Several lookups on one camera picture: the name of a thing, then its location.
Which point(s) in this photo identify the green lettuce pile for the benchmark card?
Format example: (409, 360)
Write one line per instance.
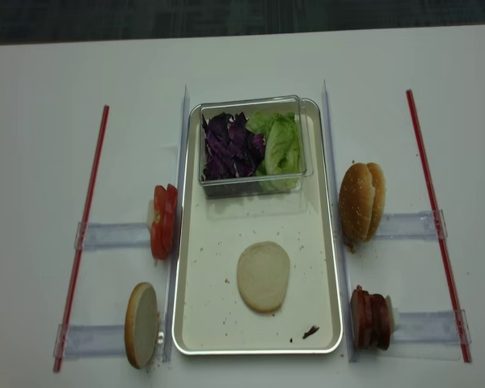
(282, 146)

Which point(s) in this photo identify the tomato slices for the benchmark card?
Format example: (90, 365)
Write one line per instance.
(162, 232)

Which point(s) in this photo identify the white pusher behind tomato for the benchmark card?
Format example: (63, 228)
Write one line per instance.
(152, 215)

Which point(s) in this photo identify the clear track behind tomato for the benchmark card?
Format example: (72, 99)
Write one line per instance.
(98, 236)

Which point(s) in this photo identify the meat patty slices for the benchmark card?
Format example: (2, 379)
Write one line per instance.
(370, 320)

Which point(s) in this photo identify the white pusher behind patties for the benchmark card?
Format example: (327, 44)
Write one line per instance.
(393, 314)

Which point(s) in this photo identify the clear track behind patties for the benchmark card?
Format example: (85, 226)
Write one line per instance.
(436, 327)

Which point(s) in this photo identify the purple cabbage shreds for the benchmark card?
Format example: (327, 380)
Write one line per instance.
(231, 149)

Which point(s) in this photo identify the clear plastic container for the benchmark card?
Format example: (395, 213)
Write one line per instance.
(255, 185)

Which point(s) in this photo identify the bottom bun slice on tray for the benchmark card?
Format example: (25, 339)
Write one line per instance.
(263, 271)

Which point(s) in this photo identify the metal serving tray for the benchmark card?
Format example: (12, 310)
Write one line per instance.
(210, 316)

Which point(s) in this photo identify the sesame burger bun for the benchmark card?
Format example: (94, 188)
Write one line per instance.
(362, 198)

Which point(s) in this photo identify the left red rod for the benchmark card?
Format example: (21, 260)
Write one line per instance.
(61, 336)

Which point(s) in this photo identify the red rod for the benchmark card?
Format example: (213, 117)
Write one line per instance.
(453, 293)
(61, 336)

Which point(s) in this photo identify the dark food scrap on tray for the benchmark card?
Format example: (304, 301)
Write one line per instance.
(310, 332)

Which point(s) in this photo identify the upright bun half left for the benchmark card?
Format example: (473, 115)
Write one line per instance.
(141, 325)

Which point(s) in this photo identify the clear track behind sesame bun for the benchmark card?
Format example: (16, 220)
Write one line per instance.
(426, 225)

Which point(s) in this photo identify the right red rod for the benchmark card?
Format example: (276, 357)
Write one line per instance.
(453, 293)

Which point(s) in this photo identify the clear track behind bun half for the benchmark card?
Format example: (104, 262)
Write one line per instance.
(75, 341)

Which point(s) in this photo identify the right clear long rail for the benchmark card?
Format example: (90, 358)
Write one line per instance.
(345, 289)

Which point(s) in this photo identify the clear long rail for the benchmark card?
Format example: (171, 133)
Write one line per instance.
(173, 266)
(345, 289)

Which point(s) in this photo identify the left clear long rail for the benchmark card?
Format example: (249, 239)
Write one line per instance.
(173, 266)

